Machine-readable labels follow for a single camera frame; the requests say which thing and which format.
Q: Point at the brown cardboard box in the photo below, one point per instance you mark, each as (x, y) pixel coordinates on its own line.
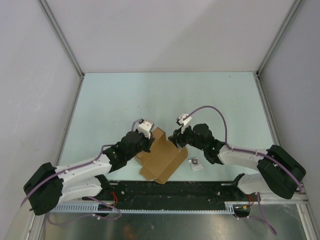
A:
(163, 160)

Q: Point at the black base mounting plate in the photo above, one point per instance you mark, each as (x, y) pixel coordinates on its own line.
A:
(122, 190)

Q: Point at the aluminium corner post right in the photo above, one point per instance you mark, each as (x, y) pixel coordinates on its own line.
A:
(284, 27)

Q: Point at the aluminium corner post left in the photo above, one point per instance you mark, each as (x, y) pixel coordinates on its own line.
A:
(48, 13)

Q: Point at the aluminium corner post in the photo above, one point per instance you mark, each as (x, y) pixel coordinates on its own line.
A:
(48, 13)
(284, 27)

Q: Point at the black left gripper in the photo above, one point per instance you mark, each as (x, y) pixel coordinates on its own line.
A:
(148, 142)

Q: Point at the aluminium front rail profile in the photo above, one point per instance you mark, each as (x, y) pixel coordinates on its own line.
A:
(272, 198)

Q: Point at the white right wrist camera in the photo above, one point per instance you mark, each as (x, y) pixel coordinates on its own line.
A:
(183, 120)

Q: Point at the aluminium rail right side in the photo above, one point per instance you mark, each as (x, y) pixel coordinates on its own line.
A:
(267, 111)

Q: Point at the grey slotted cable duct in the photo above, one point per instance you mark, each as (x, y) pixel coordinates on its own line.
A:
(99, 208)

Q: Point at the small clear plastic packet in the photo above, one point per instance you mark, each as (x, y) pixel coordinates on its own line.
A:
(195, 164)

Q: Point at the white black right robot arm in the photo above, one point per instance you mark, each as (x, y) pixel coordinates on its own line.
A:
(276, 170)

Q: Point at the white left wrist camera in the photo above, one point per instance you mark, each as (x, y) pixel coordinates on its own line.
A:
(145, 127)

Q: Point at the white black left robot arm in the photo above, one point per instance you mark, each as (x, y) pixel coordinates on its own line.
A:
(51, 185)

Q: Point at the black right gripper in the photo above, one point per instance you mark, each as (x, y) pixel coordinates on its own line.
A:
(177, 136)

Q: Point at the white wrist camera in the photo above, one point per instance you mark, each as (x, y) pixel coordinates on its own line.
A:
(145, 127)
(183, 120)

